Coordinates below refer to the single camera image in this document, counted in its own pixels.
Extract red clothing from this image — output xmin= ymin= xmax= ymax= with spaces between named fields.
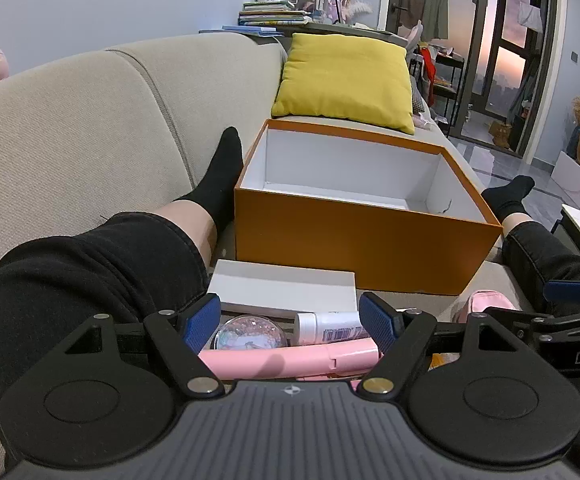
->
xmin=417 ymin=47 xmax=438 ymax=97

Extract round glitter case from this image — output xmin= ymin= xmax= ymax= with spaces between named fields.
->
xmin=210 ymin=314 xmax=291 ymax=352

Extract beige sofa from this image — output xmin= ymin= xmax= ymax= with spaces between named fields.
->
xmin=0 ymin=32 xmax=520 ymax=480

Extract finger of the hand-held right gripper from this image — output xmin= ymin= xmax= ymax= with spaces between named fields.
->
xmin=543 ymin=274 xmax=580 ymax=304
xmin=484 ymin=306 xmax=553 ymax=341

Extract white tube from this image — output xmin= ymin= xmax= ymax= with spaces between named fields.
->
xmin=294 ymin=310 xmax=373 ymax=347

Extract black sock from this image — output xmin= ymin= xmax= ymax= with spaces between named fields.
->
xmin=172 ymin=126 xmax=245 ymax=235
xmin=480 ymin=175 xmax=536 ymax=221

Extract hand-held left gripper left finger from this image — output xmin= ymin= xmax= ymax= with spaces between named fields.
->
xmin=64 ymin=294 xmax=225 ymax=397

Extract stack of books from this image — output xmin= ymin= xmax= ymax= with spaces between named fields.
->
xmin=237 ymin=0 xmax=311 ymax=27

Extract dark framed glass door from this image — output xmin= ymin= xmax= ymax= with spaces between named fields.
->
xmin=462 ymin=0 xmax=566 ymax=157

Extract wooden stool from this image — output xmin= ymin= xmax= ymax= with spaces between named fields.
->
xmin=488 ymin=121 xmax=513 ymax=150

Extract orange cardboard box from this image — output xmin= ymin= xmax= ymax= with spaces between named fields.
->
xmin=234 ymin=118 xmax=504 ymax=297

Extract yellow pillow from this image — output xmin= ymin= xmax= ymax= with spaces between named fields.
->
xmin=271 ymin=33 xmax=416 ymax=136

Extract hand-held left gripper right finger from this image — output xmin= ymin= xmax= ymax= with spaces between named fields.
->
xmin=359 ymin=292 xmax=519 ymax=397

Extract black metal rack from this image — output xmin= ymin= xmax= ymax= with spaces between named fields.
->
xmin=410 ymin=45 xmax=466 ymax=137

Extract hanging grey clothes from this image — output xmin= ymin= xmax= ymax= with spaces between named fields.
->
xmin=399 ymin=0 xmax=450 ymax=41

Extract blue book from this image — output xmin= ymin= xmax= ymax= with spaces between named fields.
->
xmin=221 ymin=25 xmax=287 ymax=37

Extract pink fabric pouch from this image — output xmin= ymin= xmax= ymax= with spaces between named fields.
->
xmin=450 ymin=290 xmax=518 ymax=326

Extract pink long case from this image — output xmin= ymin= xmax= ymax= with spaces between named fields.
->
xmin=197 ymin=337 xmax=382 ymax=381

